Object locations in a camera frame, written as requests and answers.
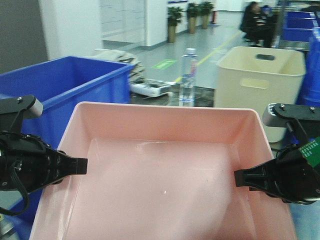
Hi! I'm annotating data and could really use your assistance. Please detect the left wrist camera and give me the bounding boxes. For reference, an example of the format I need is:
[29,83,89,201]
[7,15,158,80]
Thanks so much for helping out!
[0,94,44,119]

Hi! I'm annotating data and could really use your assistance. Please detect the large blue crate left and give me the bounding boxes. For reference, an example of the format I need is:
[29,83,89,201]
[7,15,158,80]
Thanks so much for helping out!
[0,56,133,216]

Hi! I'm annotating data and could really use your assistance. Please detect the upper blue stacked crate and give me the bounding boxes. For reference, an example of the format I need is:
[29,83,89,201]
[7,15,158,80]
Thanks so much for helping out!
[295,27,320,107]

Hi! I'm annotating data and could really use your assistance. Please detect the cream plastic basket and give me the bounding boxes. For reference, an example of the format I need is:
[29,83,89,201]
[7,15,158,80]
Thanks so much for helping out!
[215,46,307,144]

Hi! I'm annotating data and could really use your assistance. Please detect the seated person in black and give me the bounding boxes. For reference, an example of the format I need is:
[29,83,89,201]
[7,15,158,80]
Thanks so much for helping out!
[239,1,275,48]

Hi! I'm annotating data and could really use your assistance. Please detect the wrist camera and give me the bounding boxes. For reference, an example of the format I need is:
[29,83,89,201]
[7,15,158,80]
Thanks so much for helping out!
[0,94,44,119]
[262,103,320,128]

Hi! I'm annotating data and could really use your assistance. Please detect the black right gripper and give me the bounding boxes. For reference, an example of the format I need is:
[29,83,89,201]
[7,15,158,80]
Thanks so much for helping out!
[234,144,320,205]

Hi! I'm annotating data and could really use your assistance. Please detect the clear water bottle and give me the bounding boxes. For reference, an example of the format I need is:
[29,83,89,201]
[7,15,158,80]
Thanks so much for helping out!
[179,47,198,107]

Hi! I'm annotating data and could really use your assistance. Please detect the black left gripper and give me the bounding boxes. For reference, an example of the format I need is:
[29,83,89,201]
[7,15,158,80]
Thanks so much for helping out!
[0,131,88,193]

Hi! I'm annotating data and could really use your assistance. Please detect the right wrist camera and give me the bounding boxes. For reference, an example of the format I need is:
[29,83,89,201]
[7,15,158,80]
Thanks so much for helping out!
[262,103,320,128]

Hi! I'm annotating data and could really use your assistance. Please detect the potted plant gold pot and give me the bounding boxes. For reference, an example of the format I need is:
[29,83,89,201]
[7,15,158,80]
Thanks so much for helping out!
[167,6,184,43]

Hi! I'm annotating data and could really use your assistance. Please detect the pink plastic bin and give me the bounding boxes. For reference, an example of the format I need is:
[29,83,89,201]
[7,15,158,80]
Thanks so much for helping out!
[30,102,297,240]

